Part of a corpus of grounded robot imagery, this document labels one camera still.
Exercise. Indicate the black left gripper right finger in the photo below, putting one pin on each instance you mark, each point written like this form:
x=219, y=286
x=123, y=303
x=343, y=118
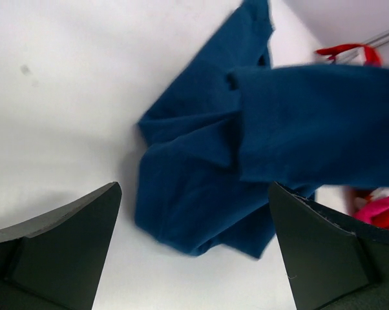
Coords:
x=332, y=260

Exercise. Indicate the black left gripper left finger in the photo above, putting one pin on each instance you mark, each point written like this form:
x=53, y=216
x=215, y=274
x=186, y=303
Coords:
x=55, y=260

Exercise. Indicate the blue t shirt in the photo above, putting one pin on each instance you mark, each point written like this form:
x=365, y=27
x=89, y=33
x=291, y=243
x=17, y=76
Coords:
x=230, y=125

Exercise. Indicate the pink t shirt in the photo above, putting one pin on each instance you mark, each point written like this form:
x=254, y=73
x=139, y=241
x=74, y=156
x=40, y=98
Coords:
x=372, y=207

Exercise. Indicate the red t shirt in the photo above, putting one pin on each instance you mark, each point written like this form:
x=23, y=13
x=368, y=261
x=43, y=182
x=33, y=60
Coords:
x=362, y=54

